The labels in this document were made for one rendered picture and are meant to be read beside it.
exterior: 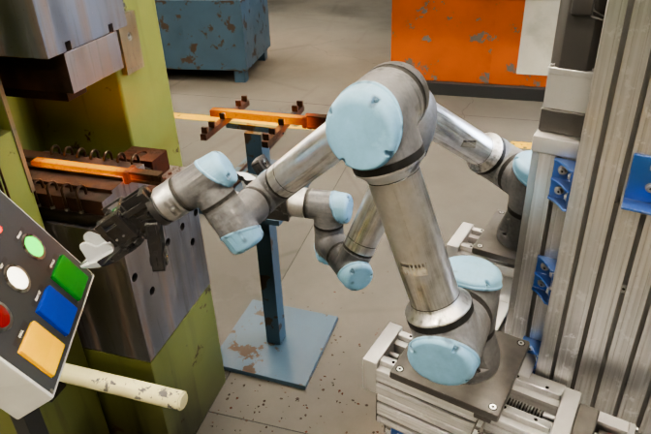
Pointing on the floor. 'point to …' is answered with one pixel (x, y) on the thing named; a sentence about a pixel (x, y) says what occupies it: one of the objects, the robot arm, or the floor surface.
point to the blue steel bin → (213, 25)
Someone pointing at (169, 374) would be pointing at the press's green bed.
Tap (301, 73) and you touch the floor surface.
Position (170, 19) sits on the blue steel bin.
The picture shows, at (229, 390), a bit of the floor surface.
